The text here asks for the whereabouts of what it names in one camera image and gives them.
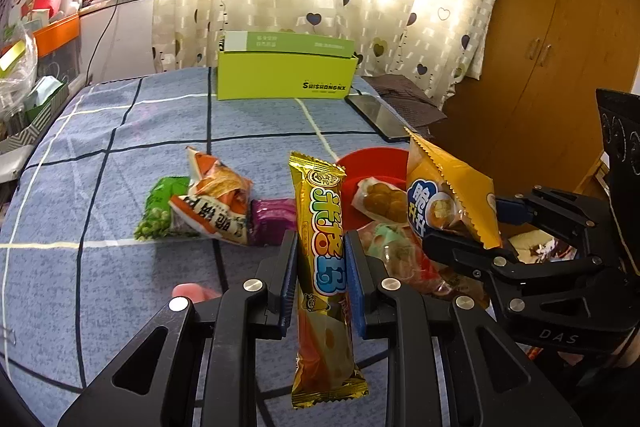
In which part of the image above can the wooden wardrobe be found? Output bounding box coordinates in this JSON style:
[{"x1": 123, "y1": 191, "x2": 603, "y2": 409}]
[{"x1": 440, "y1": 0, "x2": 640, "y2": 228}]

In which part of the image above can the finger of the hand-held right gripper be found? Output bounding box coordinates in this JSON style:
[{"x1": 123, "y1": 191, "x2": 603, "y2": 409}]
[
  {"x1": 495, "y1": 187, "x2": 601, "y2": 258},
  {"x1": 422, "y1": 231, "x2": 521, "y2": 306}
]

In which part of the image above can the grey patterned box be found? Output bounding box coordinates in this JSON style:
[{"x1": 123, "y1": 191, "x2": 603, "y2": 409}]
[{"x1": 0, "y1": 79, "x2": 71, "y2": 155}]

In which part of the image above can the black smartphone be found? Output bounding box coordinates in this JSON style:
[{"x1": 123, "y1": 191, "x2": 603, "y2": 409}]
[{"x1": 345, "y1": 94, "x2": 416, "y2": 144}]

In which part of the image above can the red plastic bowl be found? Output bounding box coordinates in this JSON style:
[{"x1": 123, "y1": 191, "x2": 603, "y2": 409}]
[{"x1": 334, "y1": 147, "x2": 411, "y2": 235}]

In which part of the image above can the teal tissue pack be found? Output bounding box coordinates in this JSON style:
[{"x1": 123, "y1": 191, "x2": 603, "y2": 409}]
[{"x1": 25, "y1": 76, "x2": 66, "y2": 108}]

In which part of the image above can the dark brown cloth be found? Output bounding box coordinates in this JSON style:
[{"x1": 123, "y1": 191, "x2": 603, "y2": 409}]
[{"x1": 360, "y1": 74, "x2": 448, "y2": 125}]

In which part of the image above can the clear bag with green print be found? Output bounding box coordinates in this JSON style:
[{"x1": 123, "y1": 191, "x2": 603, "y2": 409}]
[{"x1": 361, "y1": 222, "x2": 446, "y2": 297}]

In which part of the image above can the green pea packet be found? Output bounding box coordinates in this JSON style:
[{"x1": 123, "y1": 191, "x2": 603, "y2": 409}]
[{"x1": 133, "y1": 175, "x2": 201, "y2": 242}]

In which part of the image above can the orange snack packet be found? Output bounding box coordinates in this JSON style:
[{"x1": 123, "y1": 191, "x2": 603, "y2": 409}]
[{"x1": 169, "y1": 147, "x2": 254, "y2": 248}]

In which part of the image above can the black cable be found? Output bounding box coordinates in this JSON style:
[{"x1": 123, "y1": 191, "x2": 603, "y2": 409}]
[{"x1": 87, "y1": 0, "x2": 123, "y2": 85}]

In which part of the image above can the person's right hand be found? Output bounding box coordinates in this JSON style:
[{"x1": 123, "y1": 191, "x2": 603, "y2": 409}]
[{"x1": 562, "y1": 347, "x2": 631, "y2": 369}]

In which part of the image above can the clear cookie packet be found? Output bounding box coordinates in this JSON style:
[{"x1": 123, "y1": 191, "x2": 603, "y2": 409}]
[{"x1": 351, "y1": 176, "x2": 408, "y2": 228}]

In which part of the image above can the orange storage box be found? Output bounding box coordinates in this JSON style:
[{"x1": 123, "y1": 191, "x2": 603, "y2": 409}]
[{"x1": 32, "y1": 14, "x2": 81, "y2": 58}]

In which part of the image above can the dark clear snack packet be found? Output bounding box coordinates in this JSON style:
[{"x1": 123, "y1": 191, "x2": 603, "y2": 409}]
[{"x1": 507, "y1": 229, "x2": 581, "y2": 264}]

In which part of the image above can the purple snack packet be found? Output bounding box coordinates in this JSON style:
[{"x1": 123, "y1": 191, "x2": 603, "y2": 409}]
[{"x1": 248, "y1": 198, "x2": 299, "y2": 248}]

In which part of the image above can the green cardboard box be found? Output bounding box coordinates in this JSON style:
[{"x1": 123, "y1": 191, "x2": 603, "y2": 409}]
[{"x1": 216, "y1": 30, "x2": 360, "y2": 102}]

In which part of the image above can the clear plastic bag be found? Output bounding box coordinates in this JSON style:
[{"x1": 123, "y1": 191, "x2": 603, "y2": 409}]
[{"x1": 0, "y1": 27, "x2": 38, "y2": 108}]

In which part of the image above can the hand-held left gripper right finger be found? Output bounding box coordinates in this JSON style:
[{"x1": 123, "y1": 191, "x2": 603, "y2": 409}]
[{"x1": 344, "y1": 229, "x2": 583, "y2": 427}]

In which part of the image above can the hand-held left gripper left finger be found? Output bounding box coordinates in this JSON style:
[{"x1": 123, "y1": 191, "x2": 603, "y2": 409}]
[{"x1": 57, "y1": 229, "x2": 301, "y2": 427}]

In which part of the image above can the long gold snack bar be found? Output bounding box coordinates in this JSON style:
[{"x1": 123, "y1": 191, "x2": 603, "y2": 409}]
[{"x1": 288, "y1": 150, "x2": 370, "y2": 409}]

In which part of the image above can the yellow snack packet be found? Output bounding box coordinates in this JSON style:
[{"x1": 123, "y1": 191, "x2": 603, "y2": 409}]
[{"x1": 404, "y1": 127, "x2": 502, "y2": 250}]

